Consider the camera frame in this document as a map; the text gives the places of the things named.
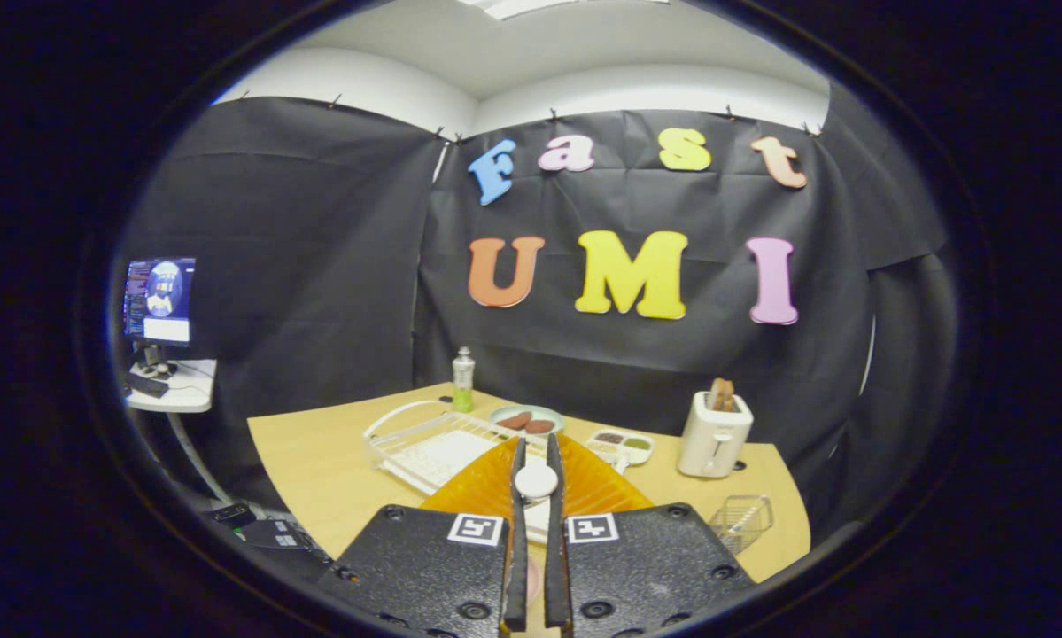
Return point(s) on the computer monitor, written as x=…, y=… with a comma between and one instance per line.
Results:
x=160, y=301

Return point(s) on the black desktop device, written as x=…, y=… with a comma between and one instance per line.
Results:
x=148, y=385

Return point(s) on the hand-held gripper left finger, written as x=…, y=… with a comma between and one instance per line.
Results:
x=516, y=567

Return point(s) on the white divided grain tray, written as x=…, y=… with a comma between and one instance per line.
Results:
x=621, y=448

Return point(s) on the clear bottle with green liquid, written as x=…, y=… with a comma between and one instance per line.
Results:
x=463, y=381

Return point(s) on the black box with labels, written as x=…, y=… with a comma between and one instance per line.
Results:
x=278, y=534

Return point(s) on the white side table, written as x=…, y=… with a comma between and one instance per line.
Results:
x=189, y=394

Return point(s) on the pale green plate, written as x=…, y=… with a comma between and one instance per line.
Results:
x=530, y=409

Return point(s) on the small black box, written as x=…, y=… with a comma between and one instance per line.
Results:
x=229, y=515

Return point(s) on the brown meat patty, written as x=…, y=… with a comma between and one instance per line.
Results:
x=540, y=426
x=515, y=420

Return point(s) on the brown toast slice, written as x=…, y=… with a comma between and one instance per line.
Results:
x=717, y=396
x=729, y=397

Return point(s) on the white toaster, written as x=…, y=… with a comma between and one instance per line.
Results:
x=712, y=443

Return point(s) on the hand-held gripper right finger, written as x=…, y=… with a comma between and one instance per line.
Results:
x=555, y=558

